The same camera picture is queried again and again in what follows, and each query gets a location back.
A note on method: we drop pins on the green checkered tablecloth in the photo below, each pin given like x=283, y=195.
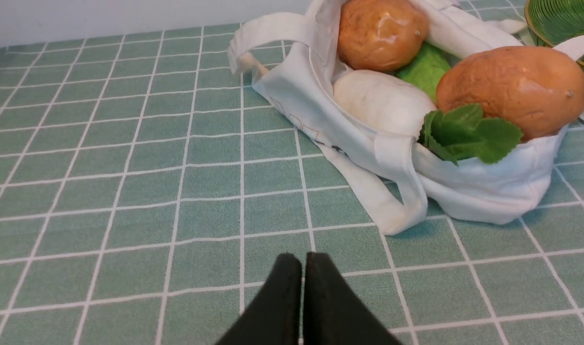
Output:
x=145, y=194

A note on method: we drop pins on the green glass leaf plate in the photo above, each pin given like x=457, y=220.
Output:
x=551, y=23

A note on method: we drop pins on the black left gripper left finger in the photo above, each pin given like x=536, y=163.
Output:
x=272, y=318

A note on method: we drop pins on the brown potato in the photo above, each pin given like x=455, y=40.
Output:
x=380, y=35
x=537, y=88

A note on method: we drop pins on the green cucumber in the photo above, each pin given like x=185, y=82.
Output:
x=426, y=69

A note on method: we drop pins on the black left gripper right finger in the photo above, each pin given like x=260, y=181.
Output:
x=333, y=313

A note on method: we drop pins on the white radish with leaves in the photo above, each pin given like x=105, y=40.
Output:
x=388, y=104

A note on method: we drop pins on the brown potato in bag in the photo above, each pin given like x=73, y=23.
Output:
x=380, y=35

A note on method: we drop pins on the white cloth tote bag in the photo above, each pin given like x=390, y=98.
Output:
x=294, y=66

